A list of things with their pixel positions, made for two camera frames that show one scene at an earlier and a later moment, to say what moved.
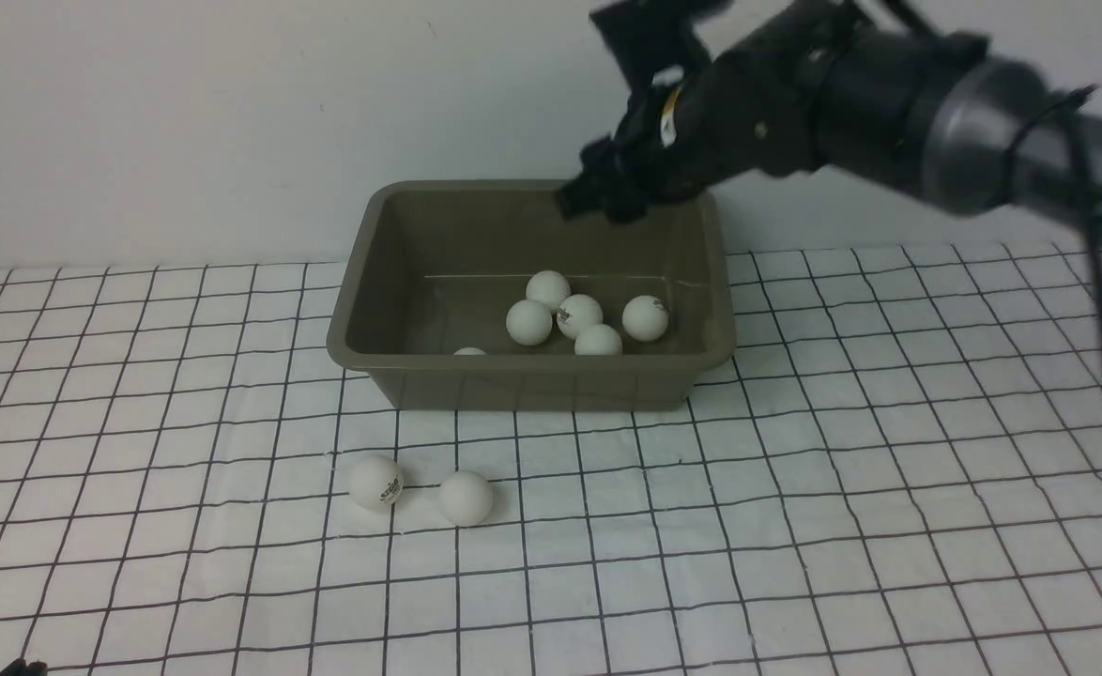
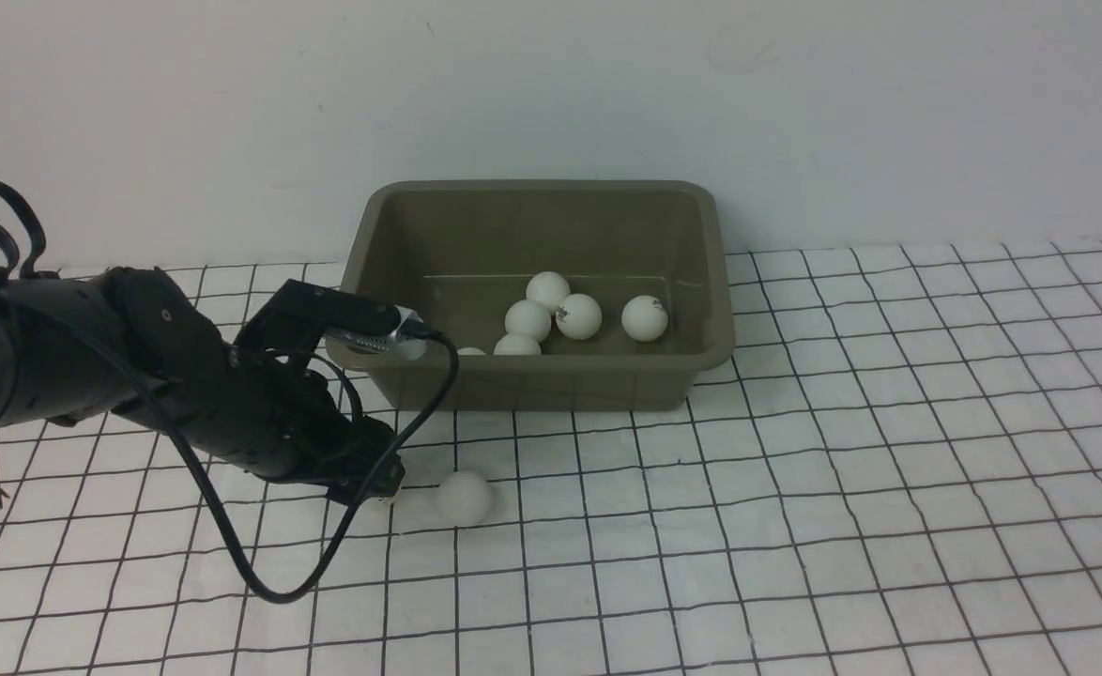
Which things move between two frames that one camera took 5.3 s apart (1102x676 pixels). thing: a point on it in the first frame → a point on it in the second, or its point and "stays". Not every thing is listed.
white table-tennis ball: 528,322 stays
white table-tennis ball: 577,312 stays
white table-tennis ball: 548,286 stays
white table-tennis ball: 598,340 → 517,344
